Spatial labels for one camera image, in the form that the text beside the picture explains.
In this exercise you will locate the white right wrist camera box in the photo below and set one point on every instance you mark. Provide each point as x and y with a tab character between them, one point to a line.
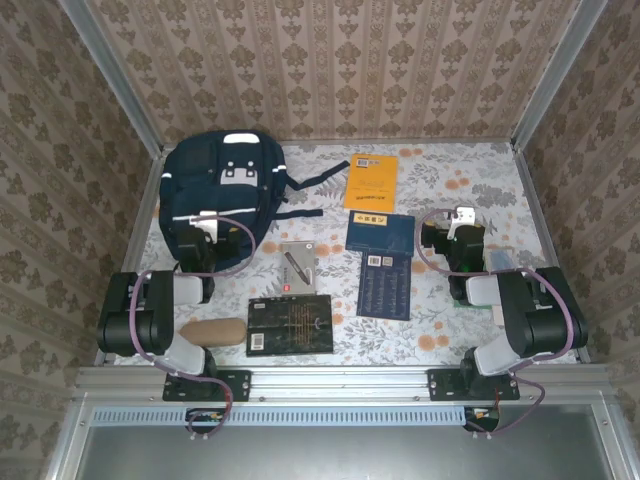
462	220

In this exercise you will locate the aluminium frame post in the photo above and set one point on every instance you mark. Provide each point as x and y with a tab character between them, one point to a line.
555	80
112	85

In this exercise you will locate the thin aluminium rail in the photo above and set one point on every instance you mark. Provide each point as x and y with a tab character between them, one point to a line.
400	140

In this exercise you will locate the grey pen box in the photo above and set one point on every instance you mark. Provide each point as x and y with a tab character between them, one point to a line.
290	260

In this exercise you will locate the navy blue backpack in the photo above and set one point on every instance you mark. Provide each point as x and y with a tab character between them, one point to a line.
200	170

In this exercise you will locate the aluminium side rail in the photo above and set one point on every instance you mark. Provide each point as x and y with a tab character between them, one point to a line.
542	225
136	245

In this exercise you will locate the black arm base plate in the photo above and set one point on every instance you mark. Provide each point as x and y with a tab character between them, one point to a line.
235	385
440	385

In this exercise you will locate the white plastic packet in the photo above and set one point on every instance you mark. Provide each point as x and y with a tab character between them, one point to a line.
500	260

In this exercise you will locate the blue book with yellow label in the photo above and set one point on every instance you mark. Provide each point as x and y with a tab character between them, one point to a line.
385	235

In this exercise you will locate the floral table cover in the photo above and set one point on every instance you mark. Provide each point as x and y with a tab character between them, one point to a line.
450	165

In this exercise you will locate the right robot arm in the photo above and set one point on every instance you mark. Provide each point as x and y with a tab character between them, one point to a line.
540	320

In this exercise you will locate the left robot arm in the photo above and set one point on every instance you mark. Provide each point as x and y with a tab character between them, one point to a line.
135	310

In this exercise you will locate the grey metal panel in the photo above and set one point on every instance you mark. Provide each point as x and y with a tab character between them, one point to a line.
325	455

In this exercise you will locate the aluminium cross rail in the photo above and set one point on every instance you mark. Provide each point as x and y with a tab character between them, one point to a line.
340	382

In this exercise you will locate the tan fabric pencil case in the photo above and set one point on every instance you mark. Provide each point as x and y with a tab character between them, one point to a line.
220	332

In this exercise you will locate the orange book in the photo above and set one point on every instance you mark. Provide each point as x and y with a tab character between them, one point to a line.
370	185

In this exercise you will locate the navy book with QR codes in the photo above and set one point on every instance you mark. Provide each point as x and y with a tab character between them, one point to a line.
385	290

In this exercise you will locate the black book with barcode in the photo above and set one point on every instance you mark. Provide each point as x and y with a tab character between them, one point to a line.
290	325

